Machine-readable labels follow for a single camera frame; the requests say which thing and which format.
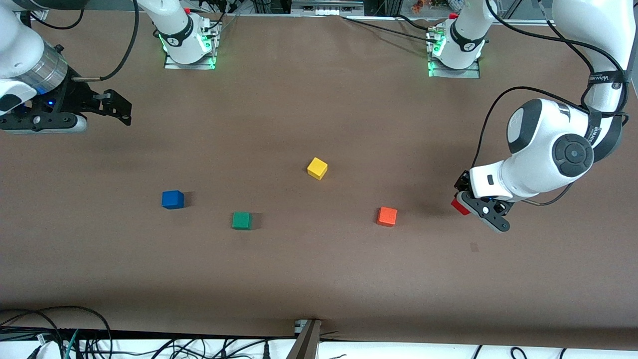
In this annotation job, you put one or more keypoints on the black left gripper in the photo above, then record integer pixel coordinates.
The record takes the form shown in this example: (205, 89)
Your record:
(463, 182)

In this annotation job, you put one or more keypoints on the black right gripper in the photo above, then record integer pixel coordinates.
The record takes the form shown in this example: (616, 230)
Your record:
(74, 97)

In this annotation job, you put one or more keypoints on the red wooden block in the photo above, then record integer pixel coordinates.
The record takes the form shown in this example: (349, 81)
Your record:
(458, 206)

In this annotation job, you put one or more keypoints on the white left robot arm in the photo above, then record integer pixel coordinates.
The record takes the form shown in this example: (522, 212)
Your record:
(543, 149)

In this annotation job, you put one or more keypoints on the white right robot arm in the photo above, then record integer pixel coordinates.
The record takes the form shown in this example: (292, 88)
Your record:
(20, 40)

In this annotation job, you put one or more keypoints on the orange wooden block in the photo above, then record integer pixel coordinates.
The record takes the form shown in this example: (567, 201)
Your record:
(387, 217)

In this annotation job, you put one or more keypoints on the blue wooden block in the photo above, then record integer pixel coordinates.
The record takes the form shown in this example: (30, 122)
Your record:
(172, 200)

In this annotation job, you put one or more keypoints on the yellow wooden block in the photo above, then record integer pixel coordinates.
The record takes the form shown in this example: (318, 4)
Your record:
(317, 168)

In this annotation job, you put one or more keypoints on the green wooden block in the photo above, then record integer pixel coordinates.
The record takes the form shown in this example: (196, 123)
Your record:
(241, 221)

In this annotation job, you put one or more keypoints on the brown table mat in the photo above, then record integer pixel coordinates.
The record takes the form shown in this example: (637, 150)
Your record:
(319, 274)

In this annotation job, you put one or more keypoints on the white desk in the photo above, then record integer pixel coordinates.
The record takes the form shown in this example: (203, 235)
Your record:
(398, 351)

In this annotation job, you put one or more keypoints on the small grey table clamp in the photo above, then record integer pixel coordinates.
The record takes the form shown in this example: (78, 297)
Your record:
(300, 326)

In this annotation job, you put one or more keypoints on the grey power strip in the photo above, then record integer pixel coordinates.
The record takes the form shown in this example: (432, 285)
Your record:
(326, 7)

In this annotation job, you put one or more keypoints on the grey metal beam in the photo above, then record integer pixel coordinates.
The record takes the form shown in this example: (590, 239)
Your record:
(306, 344)

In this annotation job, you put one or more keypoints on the white plug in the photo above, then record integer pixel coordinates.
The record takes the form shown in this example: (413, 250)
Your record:
(45, 344)

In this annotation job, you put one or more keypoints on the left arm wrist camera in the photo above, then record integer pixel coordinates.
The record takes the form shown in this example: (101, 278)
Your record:
(491, 219)

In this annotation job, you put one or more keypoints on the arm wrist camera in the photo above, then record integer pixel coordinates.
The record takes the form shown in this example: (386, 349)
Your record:
(59, 123)
(491, 219)

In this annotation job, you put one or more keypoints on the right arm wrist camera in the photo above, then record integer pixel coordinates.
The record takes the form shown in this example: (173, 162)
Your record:
(59, 123)

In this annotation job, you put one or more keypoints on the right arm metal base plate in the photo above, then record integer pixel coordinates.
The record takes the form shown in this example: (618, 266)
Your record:
(174, 66)

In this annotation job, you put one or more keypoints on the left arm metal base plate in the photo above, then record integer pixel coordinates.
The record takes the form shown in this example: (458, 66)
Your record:
(468, 75)

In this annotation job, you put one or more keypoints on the aluminium table edge rail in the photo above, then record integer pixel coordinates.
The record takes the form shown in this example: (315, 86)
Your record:
(523, 21)

